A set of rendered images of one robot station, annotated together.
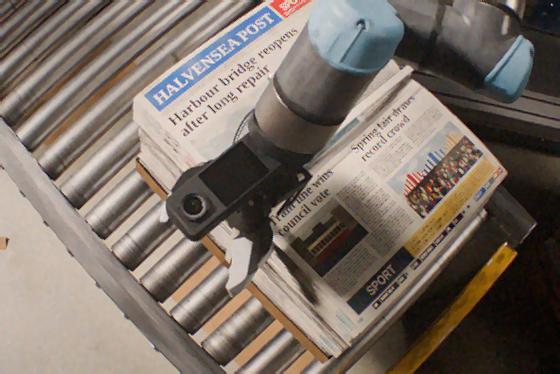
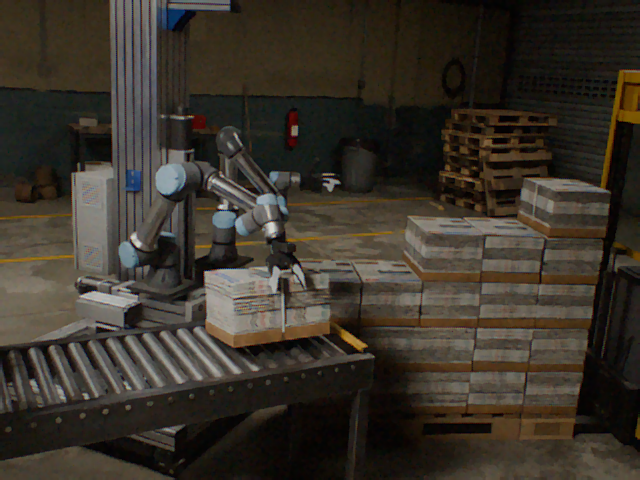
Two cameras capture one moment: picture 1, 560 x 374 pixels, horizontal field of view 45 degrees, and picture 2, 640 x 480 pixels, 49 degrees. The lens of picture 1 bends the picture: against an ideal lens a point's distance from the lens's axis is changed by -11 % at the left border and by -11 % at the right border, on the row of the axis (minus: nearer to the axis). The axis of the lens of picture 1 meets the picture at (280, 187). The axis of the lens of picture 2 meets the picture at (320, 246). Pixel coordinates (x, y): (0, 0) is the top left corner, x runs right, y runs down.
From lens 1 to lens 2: 230 cm
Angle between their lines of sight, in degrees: 69
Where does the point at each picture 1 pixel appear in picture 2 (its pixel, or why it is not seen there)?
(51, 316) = not seen: outside the picture
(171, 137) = (251, 282)
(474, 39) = not seen: hidden behind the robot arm
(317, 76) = (275, 209)
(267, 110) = (273, 227)
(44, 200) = (223, 379)
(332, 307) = (318, 278)
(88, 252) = (255, 374)
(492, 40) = not seen: hidden behind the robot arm
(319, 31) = (268, 201)
